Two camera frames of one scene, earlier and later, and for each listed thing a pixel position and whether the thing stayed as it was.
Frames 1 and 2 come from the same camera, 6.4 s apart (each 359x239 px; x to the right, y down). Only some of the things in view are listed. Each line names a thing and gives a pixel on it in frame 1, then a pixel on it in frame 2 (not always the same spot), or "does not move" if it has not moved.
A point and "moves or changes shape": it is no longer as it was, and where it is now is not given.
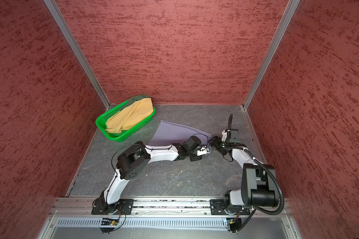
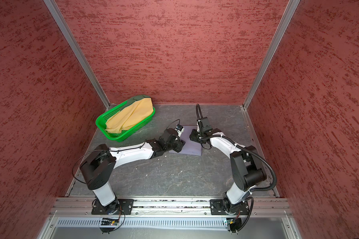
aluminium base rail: [158, 207] does not move
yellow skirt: [129, 116] does not move
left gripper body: [194, 157] → [177, 146]
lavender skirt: [167, 133] moves or changes shape
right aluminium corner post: [290, 8] does not move
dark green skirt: [132, 99] does not move
